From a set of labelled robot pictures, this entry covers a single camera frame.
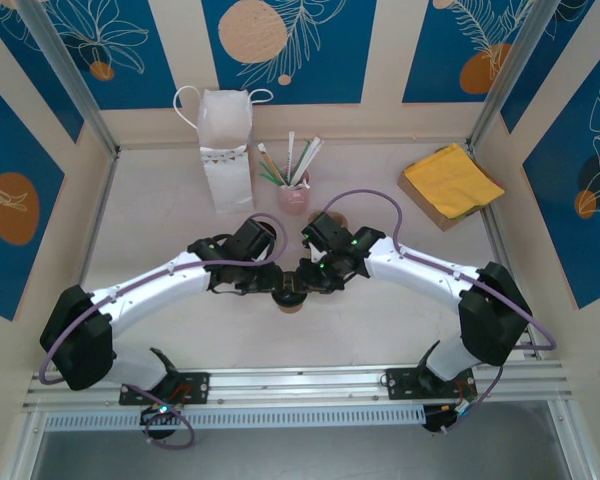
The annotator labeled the tan wrapped straw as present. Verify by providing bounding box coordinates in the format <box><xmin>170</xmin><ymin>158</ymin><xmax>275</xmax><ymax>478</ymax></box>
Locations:
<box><xmin>257</xmin><ymin>142</ymin><xmax>287</xmax><ymax>187</ymax></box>

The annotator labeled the black plastic cup lid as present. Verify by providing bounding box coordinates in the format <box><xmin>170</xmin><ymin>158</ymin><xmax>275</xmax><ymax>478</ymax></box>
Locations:
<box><xmin>271</xmin><ymin>291</ymin><xmax>307</xmax><ymax>308</ymax></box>

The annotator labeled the aluminium frame post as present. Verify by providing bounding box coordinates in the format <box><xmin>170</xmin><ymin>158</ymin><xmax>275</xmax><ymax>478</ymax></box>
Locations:
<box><xmin>17</xmin><ymin>0</ymin><xmax>120</xmax><ymax>159</ymax></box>
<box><xmin>465</xmin><ymin>0</ymin><xmax>551</xmax><ymax>154</ymax></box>

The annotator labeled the stack of napkins on box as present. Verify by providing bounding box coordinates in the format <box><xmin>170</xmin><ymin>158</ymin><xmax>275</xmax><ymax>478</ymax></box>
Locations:
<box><xmin>397</xmin><ymin>144</ymin><xmax>506</xmax><ymax>232</ymax></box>

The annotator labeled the white cartoon animal paper bag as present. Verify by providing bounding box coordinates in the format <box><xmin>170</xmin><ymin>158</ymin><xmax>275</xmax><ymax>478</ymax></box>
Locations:
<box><xmin>173</xmin><ymin>85</ymin><xmax>275</xmax><ymax>215</ymax></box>

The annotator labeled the pink straw holder cup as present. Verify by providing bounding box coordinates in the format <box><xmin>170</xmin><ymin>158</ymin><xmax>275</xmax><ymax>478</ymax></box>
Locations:
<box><xmin>277</xmin><ymin>169</ymin><xmax>312</xmax><ymax>217</ymax></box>

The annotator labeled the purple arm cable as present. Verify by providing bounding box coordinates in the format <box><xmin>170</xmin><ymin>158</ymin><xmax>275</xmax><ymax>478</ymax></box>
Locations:
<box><xmin>323</xmin><ymin>188</ymin><xmax>558</xmax><ymax>435</ymax></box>
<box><xmin>38</xmin><ymin>213</ymin><xmax>288</xmax><ymax>450</ymax></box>

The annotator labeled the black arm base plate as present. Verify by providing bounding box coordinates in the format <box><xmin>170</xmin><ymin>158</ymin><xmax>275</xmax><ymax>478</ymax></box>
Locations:
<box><xmin>385</xmin><ymin>366</ymin><xmax>479</xmax><ymax>401</ymax></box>
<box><xmin>118</xmin><ymin>370</ymin><xmax>211</xmax><ymax>406</ymax></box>

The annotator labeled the aluminium mounting rail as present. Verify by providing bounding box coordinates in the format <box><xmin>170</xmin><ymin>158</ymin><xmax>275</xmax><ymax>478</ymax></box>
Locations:
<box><xmin>22</xmin><ymin>360</ymin><xmax>569</xmax><ymax>412</ymax></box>

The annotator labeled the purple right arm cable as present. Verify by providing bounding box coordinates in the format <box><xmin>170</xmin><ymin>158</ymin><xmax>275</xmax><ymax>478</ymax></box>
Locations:
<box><xmin>323</xmin><ymin>188</ymin><xmax>558</xmax><ymax>435</ymax></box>

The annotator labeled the white slotted cable duct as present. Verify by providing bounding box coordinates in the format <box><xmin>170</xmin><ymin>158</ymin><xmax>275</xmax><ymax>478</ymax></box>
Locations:
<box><xmin>43</xmin><ymin>404</ymin><xmax>426</xmax><ymax>432</ymax></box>

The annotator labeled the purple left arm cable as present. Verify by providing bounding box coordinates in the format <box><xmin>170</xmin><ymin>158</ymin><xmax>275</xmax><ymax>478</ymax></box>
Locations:
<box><xmin>38</xmin><ymin>213</ymin><xmax>288</xmax><ymax>450</ymax></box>

